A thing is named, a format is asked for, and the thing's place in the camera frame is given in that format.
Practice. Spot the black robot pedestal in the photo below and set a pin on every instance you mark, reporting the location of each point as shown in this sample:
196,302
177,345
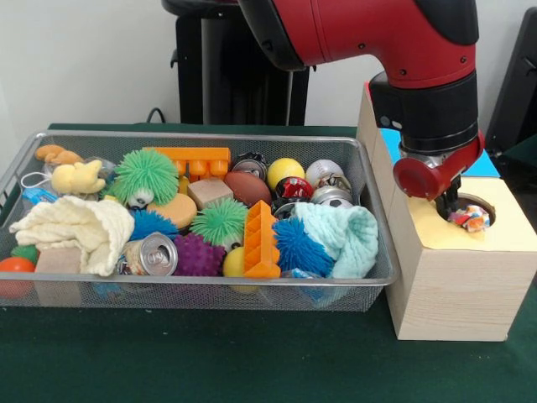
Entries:
226,84

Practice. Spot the mint cloth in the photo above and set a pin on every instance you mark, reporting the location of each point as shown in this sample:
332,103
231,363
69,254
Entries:
344,239

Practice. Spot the cream cloth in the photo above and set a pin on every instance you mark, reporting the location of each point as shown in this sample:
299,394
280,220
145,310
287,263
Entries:
75,222

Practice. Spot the purple spiky ball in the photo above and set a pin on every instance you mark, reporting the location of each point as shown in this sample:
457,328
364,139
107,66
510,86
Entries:
197,254

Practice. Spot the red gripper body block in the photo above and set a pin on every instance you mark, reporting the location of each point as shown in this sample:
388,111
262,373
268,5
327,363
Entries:
419,180

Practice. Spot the multicoloured cloth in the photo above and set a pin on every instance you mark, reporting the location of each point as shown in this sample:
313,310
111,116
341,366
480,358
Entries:
472,218

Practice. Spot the yellow ball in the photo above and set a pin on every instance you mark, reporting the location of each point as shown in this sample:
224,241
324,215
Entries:
286,172

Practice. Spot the green spiky ball with eyes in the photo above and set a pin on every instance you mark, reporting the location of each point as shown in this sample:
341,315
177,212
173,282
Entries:
218,220
144,174

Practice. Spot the blue spiky ball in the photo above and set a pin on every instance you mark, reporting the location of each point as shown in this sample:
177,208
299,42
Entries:
153,224

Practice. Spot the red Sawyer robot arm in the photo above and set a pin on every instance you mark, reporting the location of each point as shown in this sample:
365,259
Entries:
377,33

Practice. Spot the orange toy brick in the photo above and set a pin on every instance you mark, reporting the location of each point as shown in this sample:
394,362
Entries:
260,243

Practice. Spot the black monitor on stand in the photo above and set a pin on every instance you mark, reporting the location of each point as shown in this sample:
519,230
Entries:
516,84

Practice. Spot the dark green table cloth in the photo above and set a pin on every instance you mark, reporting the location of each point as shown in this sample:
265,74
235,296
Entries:
210,361
522,149

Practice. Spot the shallow mesh bin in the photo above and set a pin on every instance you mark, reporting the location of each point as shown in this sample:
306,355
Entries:
210,298

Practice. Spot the orange-red ball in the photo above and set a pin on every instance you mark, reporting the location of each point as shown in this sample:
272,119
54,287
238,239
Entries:
14,266

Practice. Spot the crushed drink can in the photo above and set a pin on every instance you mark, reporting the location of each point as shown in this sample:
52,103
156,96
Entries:
157,256

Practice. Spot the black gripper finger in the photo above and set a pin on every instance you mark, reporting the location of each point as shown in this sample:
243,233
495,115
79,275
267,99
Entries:
455,195
443,203

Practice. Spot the wooden box with three holes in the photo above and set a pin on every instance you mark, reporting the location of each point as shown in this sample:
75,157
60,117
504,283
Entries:
461,294

